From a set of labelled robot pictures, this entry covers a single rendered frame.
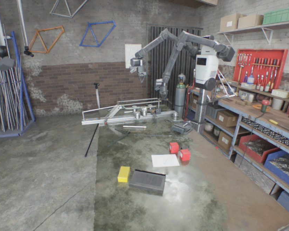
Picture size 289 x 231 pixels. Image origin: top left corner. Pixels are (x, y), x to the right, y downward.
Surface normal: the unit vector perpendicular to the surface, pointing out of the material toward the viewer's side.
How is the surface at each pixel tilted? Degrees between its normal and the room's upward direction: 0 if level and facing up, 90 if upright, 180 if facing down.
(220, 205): 0
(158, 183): 0
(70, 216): 0
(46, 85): 90
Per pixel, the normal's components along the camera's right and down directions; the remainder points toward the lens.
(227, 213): 0.00, -0.92
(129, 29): 0.24, 0.37
